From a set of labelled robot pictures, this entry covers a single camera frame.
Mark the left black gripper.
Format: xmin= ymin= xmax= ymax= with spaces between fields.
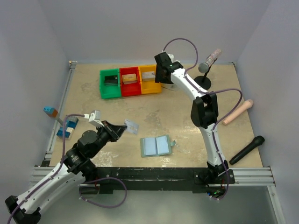
xmin=90 ymin=120 xmax=128 ymax=157

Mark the white credit card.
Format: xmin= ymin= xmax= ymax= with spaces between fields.
xmin=125 ymin=119 xmax=139 ymax=135

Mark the green card holder wallet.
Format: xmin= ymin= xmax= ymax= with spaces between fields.
xmin=140 ymin=135 xmax=176 ymax=157

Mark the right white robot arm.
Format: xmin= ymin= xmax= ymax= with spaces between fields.
xmin=154 ymin=52 xmax=228 ymax=183

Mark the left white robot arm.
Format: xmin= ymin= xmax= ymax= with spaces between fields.
xmin=5 ymin=120 xmax=128 ymax=224

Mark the silver card in bin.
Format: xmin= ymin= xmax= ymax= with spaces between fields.
xmin=141 ymin=71 xmax=156 ymax=82

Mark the tan card in bin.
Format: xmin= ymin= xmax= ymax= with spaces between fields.
xmin=121 ymin=73 xmax=137 ymax=84

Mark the black card in bin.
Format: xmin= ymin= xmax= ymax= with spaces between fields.
xmin=104 ymin=75 xmax=118 ymax=86

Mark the white metronome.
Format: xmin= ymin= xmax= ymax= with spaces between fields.
xmin=161 ymin=84 xmax=179 ymax=91

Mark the yellow plastic bin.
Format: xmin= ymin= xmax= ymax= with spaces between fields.
xmin=138 ymin=65 xmax=162 ymax=95

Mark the red plastic bin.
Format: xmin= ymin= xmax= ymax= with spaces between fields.
xmin=119 ymin=67 xmax=142 ymax=97

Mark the grey glitter microphone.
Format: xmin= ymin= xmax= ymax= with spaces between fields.
xmin=198 ymin=49 xmax=221 ymax=73

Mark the green plastic bin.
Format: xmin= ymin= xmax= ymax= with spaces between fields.
xmin=99 ymin=69 xmax=121 ymax=99

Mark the black microphone stand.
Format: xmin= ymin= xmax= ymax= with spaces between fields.
xmin=194 ymin=62 xmax=211 ymax=90

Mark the blue toy brick stack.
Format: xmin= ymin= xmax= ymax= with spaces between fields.
xmin=56 ymin=115 xmax=78 ymax=140

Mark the blue orange brick hammer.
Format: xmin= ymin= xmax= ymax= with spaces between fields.
xmin=43 ymin=106 xmax=63 ymax=126

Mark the black microphone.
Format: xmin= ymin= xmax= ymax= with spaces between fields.
xmin=229 ymin=135 xmax=265 ymax=165

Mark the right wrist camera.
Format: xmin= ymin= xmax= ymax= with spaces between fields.
xmin=168 ymin=54 xmax=174 ymax=62

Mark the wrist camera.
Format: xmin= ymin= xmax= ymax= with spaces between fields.
xmin=168 ymin=54 xmax=174 ymax=62
xmin=84 ymin=110 xmax=104 ymax=127

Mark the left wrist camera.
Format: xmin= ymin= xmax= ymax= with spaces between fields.
xmin=84 ymin=110 xmax=104 ymax=127

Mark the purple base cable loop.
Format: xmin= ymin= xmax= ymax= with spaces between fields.
xmin=78 ymin=173 xmax=128 ymax=208

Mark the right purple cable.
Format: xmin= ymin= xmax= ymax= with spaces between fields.
xmin=162 ymin=38 xmax=243 ymax=187

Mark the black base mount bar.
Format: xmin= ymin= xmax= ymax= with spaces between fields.
xmin=83 ymin=167 xmax=235 ymax=194

